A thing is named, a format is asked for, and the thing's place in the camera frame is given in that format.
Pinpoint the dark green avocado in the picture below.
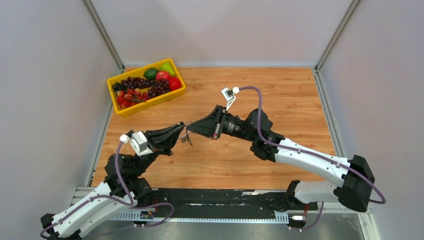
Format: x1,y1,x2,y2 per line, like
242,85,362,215
143,67,159,80

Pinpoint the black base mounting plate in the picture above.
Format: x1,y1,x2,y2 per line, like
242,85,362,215
137,188,319,220

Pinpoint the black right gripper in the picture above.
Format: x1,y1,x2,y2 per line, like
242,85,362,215
186,105,257,143

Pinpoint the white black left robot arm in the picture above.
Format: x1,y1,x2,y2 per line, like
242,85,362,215
39,122,186,240

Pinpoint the red cherries cluster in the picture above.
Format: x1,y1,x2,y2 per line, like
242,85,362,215
115,88,150,109

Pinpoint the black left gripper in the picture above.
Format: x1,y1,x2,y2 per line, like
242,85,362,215
132,122,186,176

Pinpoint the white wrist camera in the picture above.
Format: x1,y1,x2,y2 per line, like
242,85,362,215
119,131,153,157
220,86,240,111

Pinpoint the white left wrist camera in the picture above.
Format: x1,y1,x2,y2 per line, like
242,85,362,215
119,131,153,157

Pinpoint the red pink apple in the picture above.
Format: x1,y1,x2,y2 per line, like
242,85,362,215
155,70,172,81

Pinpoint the silver keyring with keys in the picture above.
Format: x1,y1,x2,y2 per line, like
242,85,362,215
180,128,193,146

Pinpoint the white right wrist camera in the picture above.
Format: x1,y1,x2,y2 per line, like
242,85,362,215
220,86,240,111

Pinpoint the bright red tomato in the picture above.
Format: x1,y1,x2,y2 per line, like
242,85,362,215
168,76,182,91

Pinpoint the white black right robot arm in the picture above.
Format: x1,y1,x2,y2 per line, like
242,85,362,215
187,105,375,213

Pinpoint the dark purple grape bunch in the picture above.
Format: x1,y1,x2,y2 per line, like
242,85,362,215
111,77,156,93

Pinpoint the green pear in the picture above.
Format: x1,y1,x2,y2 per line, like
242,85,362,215
160,62,176,77

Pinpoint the yellow plastic fruit tray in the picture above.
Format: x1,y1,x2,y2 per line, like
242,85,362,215
106,58,186,117

